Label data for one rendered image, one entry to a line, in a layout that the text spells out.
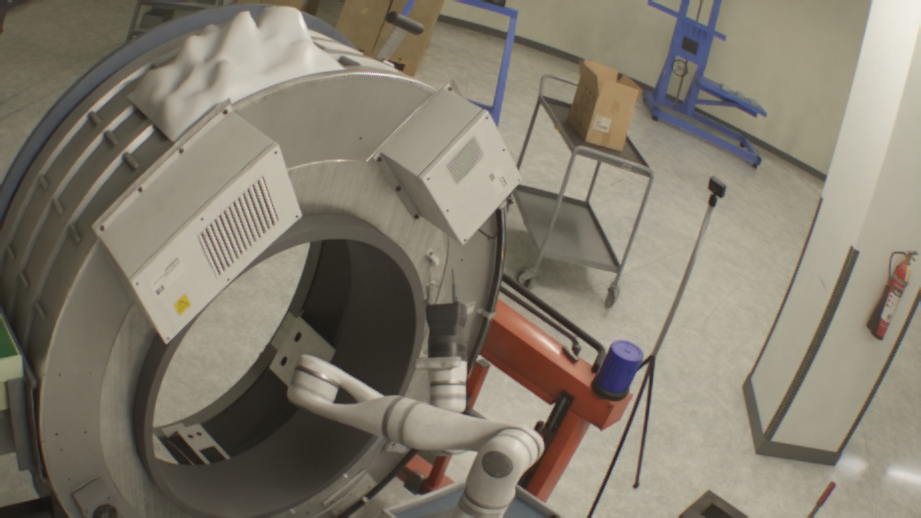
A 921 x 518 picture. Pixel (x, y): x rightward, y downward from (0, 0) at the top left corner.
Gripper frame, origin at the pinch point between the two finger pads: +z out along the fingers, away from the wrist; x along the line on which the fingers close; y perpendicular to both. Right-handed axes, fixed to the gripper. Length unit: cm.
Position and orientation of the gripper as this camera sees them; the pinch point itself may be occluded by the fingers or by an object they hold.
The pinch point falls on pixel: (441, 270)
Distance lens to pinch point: 209.6
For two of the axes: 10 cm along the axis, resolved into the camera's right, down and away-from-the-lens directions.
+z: -0.2, -9.7, 2.4
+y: 3.1, 2.3, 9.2
